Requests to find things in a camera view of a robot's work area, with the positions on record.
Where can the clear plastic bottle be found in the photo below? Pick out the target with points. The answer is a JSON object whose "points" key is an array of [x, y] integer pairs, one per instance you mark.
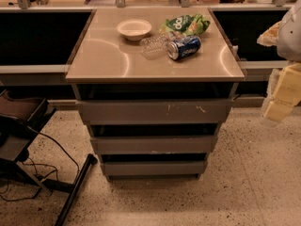
{"points": [[156, 45]]}

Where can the grey drawer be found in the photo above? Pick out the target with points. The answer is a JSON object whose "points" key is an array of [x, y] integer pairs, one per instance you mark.
{"points": [[153, 164], [138, 112], [160, 138]]}

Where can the black rolling stand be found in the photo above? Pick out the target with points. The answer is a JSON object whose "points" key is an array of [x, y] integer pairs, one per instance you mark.
{"points": [[21, 120]]}

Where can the white bowl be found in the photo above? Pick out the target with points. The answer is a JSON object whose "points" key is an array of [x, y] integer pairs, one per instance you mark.
{"points": [[134, 29]]}

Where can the grey bottom drawer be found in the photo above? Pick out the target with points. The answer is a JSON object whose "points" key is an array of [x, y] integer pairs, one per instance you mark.
{"points": [[153, 164]]}

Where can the grey drawer cabinet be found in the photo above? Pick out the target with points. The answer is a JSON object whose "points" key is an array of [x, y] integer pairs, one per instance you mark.
{"points": [[109, 67]]}

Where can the green chip bag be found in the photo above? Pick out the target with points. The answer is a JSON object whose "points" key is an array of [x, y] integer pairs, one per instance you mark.
{"points": [[185, 24]]}

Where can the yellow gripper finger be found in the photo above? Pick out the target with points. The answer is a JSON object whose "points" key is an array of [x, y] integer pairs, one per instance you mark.
{"points": [[283, 94]]}

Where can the grey top drawer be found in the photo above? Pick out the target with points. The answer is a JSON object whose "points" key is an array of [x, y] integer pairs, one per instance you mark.
{"points": [[138, 112]]}

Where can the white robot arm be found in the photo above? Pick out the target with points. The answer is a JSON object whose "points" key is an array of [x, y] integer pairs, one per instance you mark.
{"points": [[285, 35]]}

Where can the blue soda can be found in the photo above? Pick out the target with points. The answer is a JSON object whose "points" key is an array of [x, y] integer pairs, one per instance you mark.
{"points": [[183, 47]]}

